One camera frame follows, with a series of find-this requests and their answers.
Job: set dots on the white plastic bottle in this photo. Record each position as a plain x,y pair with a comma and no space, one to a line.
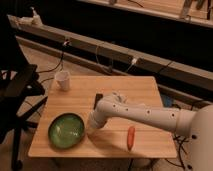
121,98

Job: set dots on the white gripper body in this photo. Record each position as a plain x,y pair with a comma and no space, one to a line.
92,125

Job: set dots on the white device on rail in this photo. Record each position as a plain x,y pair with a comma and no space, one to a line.
34,20

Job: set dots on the grey metal rail beam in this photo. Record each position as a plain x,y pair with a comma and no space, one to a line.
168,68

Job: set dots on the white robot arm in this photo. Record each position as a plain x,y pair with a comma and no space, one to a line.
197,126

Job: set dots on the white paper cup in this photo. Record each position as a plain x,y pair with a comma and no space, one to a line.
63,80

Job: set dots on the green ceramic bowl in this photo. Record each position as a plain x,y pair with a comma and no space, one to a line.
66,130

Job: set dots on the orange carrot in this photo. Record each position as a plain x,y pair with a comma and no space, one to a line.
130,137

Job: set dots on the black office chair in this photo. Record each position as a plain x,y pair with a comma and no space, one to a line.
18,80

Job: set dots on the black rectangular block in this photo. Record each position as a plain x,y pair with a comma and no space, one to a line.
97,98

